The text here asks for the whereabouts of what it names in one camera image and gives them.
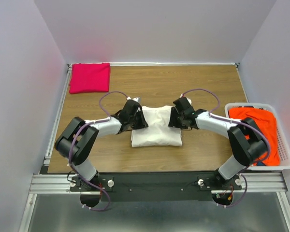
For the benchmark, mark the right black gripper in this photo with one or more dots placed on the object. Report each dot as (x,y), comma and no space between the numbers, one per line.
(174,118)

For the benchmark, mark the white t shirt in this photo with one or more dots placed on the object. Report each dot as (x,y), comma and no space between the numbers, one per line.
(158,133)

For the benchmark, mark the aluminium frame rail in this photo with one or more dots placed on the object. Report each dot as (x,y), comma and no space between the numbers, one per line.
(42,182)

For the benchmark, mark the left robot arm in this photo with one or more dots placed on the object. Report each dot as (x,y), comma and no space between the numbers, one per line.
(76,141)

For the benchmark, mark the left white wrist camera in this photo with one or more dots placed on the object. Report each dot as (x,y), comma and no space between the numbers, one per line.
(136,99)

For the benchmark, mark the folded pink t shirt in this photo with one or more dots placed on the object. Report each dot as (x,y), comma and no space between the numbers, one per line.
(87,78)

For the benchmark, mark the orange t shirt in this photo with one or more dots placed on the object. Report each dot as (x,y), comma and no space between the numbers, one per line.
(267,123)

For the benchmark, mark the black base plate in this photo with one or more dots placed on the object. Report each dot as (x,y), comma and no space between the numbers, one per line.
(163,186)

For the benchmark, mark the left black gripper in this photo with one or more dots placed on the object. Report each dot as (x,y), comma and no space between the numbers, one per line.
(139,119)

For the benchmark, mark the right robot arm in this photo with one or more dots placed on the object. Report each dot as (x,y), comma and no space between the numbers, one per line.
(245,137)

